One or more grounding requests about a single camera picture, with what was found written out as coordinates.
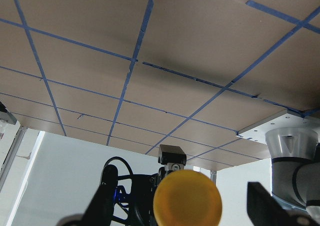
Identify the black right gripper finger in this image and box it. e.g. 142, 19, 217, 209
246, 182, 295, 226

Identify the yellow push button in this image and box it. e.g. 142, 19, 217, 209
153, 170, 223, 225

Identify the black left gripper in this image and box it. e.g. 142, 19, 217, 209
82, 144, 187, 226

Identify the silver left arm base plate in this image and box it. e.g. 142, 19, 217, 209
236, 109, 320, 144

